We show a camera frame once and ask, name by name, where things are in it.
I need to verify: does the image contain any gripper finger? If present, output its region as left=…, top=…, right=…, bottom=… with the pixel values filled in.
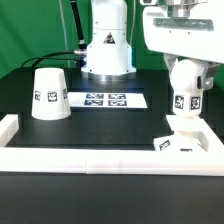
left=163, top=53, right=178, bottom=72
left=198, top=61, right=220, bottom=90

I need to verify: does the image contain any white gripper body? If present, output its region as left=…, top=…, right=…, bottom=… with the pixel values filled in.
left=142, top=0, right=224, bottom=64

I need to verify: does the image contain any white lamp bulb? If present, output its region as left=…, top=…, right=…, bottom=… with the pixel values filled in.
left=170, top=59, right=203, bottom=117

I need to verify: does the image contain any white lamp base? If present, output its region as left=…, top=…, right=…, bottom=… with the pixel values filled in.
left=152, top=114, right=210, bottom=153

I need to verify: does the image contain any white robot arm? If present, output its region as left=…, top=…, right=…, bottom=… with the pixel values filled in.
left=83, top=0, right=224, bottom=89

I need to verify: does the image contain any white lamp shade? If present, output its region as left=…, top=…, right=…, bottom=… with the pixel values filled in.
left=31, top=68, right=71, bottom=120

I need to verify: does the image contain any white U-shaped fence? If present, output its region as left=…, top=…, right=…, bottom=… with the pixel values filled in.
left=0, top=114, right=224, bottom=176

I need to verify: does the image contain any white marker sheet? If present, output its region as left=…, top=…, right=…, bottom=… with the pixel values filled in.
left=68, top=92, right=147, bottom=109

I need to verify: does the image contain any black corrugated hose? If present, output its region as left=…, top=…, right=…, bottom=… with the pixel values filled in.
left=69, top=0, right=88, bottom=52

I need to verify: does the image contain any black cable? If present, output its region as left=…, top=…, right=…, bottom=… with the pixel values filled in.
left=20, top=51, right=88, bottom=69

